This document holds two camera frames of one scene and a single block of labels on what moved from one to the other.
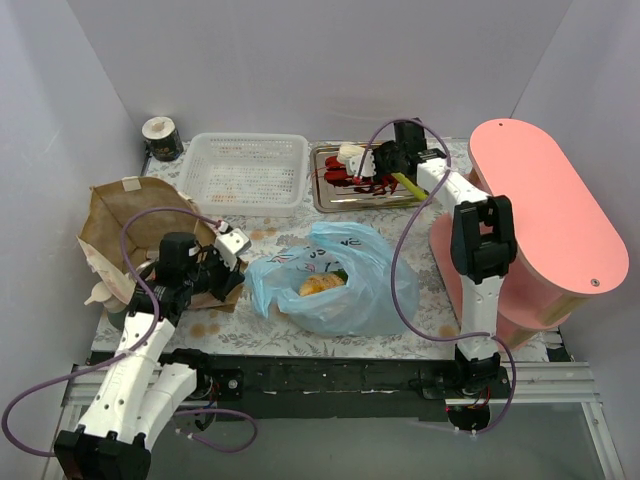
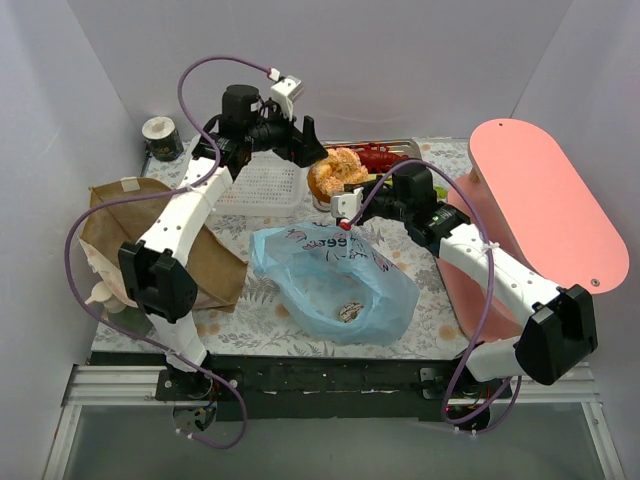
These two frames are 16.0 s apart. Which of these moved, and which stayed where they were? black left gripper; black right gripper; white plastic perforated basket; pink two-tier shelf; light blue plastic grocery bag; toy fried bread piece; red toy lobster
Moved: light blue plastic grocery bag; toy fried bread piece; red toy lobster; black left gripper; black right gripper
Stayed: white plastic perforated basket; pink two-tier shelf
